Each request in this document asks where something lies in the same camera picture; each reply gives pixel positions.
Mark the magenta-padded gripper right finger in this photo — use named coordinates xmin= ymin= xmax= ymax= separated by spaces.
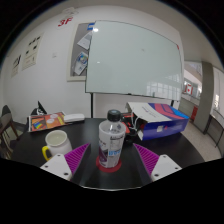
xmin=133 ymin=143 xmax=183 ymax=183

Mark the large white wall poster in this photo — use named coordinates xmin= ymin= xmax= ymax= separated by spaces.
xmin=21 ymin=32 xmax=45 ymax=72

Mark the blue purple cardboard box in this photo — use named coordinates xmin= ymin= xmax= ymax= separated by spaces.
xmin=128 ymin=101 xmax=190 ymax=142

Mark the dark grey chair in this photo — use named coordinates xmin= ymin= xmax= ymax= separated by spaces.
xmin=0 ymin=104 xmax=12 ymax=118

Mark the black jacket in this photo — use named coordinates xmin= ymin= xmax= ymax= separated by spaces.
xmin=30 ymin=100 xmax=48 ymax=117

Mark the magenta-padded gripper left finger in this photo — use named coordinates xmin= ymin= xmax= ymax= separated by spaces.
xmin=39 ymin=143 xmax=93 ymax=183

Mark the red floor number sign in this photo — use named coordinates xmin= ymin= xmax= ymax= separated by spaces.
xmin=56 ymin=15 xmax=74 ymax=28

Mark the colourful orange magazine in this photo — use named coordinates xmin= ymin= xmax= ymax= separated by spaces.
xmin=28 ymin=111 xmax=68 ymax=133

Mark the flat round red coaster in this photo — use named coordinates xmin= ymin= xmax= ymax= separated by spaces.
xmin=95 ymin=154 xmax=123 ymax=174

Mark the clear plastic bottle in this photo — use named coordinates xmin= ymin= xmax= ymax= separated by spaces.
xmin=98 ymin=109 xmax=127 ymax=169

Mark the grey notice board with papers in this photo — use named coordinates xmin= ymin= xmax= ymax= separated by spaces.
xmin=66 ymin=21 xmax=98 ymax=83

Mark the flat white device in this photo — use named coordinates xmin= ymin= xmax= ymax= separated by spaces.
xmin=63 ymin=113 xmax=86 ymax=124

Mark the white mug, yellow handle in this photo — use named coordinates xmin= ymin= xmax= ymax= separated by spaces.
xmin=41 ymin=129 xmax=74 ymax=162

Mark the large whiteboard on stand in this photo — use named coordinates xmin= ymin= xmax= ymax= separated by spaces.
xmin=84 ymin=19 xmax=184 ymax=119

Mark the small white wall poster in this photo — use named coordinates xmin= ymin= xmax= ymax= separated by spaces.
xmin=10 ymin=54 xmax=22 ymax=78

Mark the white paper sheet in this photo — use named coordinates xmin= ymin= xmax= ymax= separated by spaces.
xmin=128 ymin=101 xmax=168 ymax=124

